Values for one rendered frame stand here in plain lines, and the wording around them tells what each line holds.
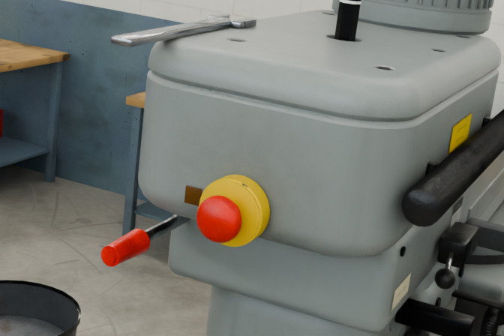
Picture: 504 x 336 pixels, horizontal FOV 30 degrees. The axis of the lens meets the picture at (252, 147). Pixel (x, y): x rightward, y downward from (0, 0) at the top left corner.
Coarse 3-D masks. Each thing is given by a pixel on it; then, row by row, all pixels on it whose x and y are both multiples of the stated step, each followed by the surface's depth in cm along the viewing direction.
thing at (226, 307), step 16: (224, 304) 100; (240, 304) 99; (256, 304) 98; (272, 304) 98; (208, 320) 104; (224, 320) 100; (240, 320) 99; (256, 320) 98; (272, 320) 98; (288, 320) 97; (304, 320) 96; (320, 320) 96
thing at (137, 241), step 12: (180, 216) 94; (156, 228) 90; (168, 228) 91; (120, 240) 85; (132, 240) 85; (144, 240) 86; (108, 252) 83; (120, 252) 83; (132, 252) 85; (144, 252) 88; (108, 264) 84
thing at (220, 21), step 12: (180, 24) 89; (192, 24) 89; (204, 24) 90; (216, 24) 92; (228, 24) 95; (240, 24) 95; (252, 24) 98; (120, 36) 78; (132, 36) 79; (144, 36) 79; (156, 36) 81; (168, 36) 83; (180, 36) 85
